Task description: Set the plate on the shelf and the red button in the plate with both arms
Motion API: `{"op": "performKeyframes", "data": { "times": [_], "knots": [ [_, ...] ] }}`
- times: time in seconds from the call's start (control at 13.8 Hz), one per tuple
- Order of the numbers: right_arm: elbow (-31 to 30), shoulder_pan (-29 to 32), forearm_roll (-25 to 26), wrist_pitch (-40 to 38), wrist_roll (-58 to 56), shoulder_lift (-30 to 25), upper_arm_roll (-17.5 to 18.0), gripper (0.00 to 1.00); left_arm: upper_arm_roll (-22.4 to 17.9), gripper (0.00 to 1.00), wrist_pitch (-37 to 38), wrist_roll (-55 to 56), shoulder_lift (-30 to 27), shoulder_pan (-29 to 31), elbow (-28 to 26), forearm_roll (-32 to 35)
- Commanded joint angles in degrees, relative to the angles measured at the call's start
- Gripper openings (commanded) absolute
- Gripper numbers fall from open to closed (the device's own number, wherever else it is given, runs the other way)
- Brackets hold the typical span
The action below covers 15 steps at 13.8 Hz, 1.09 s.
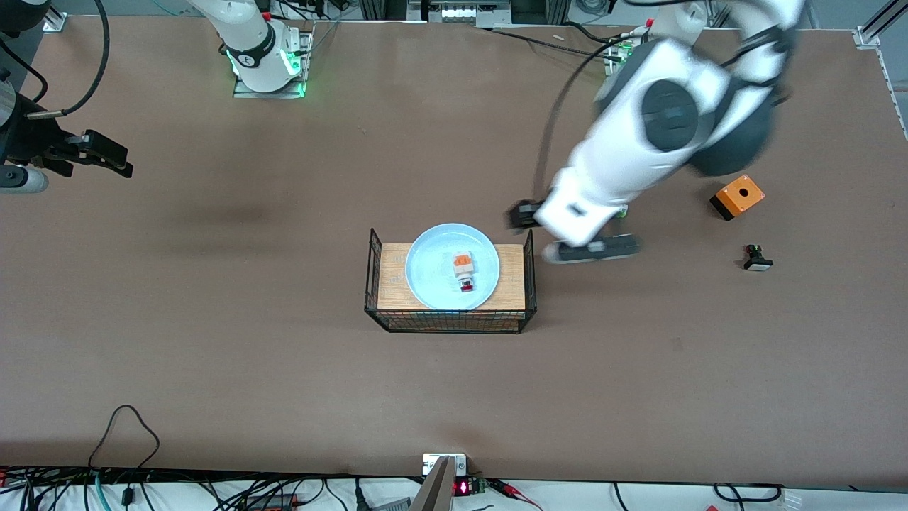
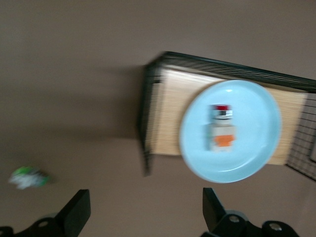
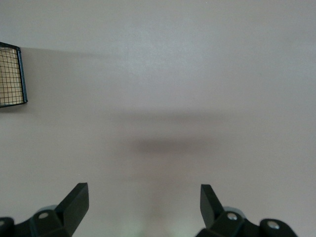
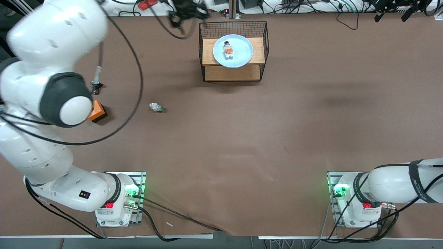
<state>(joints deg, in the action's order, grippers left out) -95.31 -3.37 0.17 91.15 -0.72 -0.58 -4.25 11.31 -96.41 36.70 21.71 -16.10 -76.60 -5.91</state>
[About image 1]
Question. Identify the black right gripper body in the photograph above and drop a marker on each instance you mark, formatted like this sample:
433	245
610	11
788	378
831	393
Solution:
30	139

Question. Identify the red push button switch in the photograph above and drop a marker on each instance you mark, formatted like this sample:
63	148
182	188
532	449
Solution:
464	270

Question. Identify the light blue round plate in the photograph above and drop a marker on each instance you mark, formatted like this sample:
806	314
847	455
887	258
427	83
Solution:
433	273

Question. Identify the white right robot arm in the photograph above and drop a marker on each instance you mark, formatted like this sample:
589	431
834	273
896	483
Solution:
250	32

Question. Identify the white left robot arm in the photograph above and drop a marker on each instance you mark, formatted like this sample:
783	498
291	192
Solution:
660	121

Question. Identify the red clip test leads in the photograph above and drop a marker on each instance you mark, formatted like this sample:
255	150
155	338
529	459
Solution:
514	491

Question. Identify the red digit display module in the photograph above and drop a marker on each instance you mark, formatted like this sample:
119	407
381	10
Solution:
464	487

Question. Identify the aluminium frame profile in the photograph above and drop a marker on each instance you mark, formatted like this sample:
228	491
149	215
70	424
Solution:
55	20

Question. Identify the orange button enclosure box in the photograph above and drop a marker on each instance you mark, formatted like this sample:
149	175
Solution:
738	196

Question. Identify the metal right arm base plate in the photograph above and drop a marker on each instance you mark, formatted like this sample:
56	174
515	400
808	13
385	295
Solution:
306	64

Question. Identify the black white push button switch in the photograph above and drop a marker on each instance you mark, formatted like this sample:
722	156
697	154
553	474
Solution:
757	258

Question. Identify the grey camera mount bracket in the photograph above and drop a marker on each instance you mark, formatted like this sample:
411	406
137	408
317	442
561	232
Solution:
441	479

